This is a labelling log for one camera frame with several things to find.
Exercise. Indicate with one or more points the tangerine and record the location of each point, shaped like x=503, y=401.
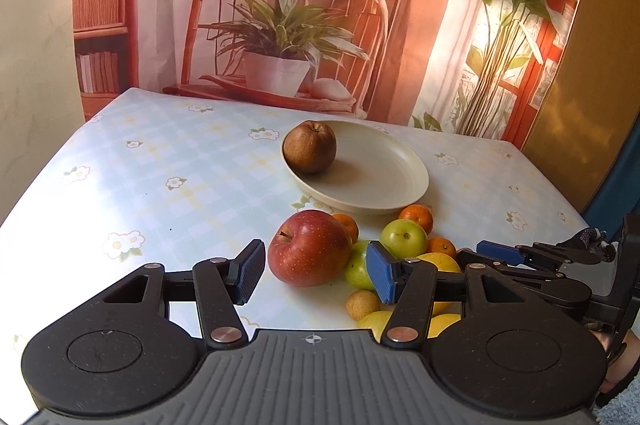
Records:
x=442, y=247
x=417, y=217
x=347, y=225

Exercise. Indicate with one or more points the small brown round fruit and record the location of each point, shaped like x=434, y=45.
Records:
x=363, y=305

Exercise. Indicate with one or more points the red apple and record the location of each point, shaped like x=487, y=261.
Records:
x=310, y=250

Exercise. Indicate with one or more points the large yellow citrus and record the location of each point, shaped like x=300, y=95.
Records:
x=442, y=262

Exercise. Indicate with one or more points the yellow-green round fruit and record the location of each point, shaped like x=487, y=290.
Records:
x=375, y=324

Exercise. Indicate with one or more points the dark patterned cloth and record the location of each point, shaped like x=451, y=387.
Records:
x=592, y=237

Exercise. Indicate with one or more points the green apple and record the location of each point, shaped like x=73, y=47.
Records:
x=405, y=237
x=356, y=272

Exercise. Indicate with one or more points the blue curtain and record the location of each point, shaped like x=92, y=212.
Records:
x=620, y=185

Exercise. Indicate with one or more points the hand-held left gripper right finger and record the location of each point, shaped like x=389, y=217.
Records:
x=382, y=275

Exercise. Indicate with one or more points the cream ceramic plate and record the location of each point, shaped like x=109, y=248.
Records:
x=380, y=175

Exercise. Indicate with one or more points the brown russet apple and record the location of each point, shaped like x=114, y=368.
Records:
x=310, y=147

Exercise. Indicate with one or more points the yellow lemon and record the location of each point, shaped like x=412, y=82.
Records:
x=444, y=325

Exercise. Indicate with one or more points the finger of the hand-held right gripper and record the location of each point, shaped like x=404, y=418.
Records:
x=520, y=269
x=495, y=250

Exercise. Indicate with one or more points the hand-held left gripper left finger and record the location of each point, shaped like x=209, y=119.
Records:
x=250, y=272

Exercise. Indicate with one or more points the floral checked tablecloth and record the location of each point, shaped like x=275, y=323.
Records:
x=175, y=155

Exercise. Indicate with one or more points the person's right hand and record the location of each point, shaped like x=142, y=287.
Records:
x=625, y=362

